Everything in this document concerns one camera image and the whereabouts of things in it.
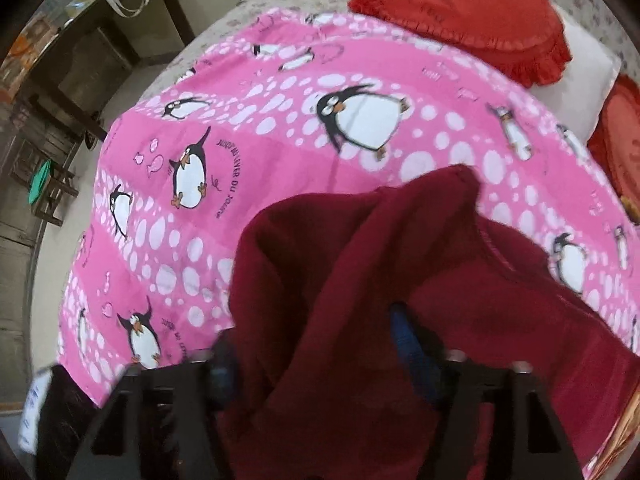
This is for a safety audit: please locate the dark red fleece garment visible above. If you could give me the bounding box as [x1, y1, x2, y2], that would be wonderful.
[215, 164, 640, 480]

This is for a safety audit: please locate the floral bed sheet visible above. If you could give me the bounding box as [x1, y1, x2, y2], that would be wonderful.
[165, 0, 371, 91]

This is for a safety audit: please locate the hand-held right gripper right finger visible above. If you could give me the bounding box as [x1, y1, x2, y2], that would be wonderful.
[387, 302, 583, 480]

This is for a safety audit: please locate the large red heart cushion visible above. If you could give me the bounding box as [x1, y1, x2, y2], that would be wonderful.
[348, 0, 572, 88]

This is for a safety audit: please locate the floral pillow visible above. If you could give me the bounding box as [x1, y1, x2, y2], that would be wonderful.
[525, 0, 640, 53]

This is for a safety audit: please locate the white pillow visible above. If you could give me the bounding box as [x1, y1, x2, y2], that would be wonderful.
[532, 7, 623, 143]

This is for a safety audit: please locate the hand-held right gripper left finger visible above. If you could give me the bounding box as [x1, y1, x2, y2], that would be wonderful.
[67, 330, 241, 480]

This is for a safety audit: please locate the pink penguin printed blanket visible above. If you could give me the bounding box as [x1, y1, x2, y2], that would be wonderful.
[55, 7, 640, 411]

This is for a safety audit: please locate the small red heart cushion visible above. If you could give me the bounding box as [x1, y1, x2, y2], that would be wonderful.
[587, 75, 640, 226]

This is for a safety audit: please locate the dark wooden chair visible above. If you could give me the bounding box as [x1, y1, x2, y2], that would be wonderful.
[10, 140, 81, 228]

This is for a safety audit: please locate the dark wooden table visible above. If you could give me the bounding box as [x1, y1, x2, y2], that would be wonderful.
[0, 0, 196, 143]

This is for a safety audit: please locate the green seat cushion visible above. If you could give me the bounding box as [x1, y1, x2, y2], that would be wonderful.
[27, 160, 53, 206]

